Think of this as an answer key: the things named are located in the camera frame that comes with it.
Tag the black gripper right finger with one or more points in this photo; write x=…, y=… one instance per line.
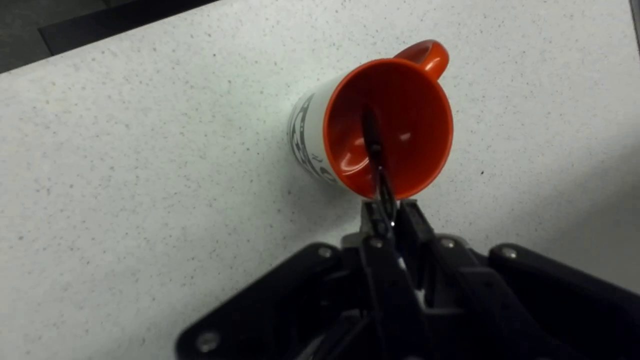
x=452, y=267

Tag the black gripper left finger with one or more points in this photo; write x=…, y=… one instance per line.
x=390, y=292

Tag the white mug with orange interior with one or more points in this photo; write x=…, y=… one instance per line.
x=407, y=112

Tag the black induction cooktop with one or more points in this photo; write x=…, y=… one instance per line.
x=80, y=22

